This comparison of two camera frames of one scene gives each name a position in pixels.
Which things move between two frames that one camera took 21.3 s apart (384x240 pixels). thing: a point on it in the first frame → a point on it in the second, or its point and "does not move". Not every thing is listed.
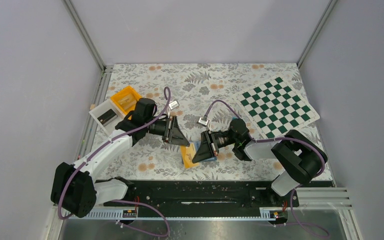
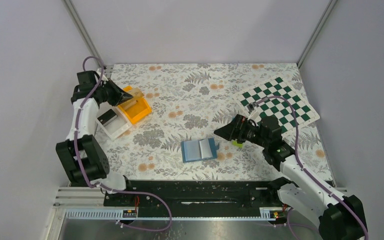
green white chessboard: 276,108 does not move
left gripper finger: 176,135 → 119,95
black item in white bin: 107,117 does not move
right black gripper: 212,143 → 239,128
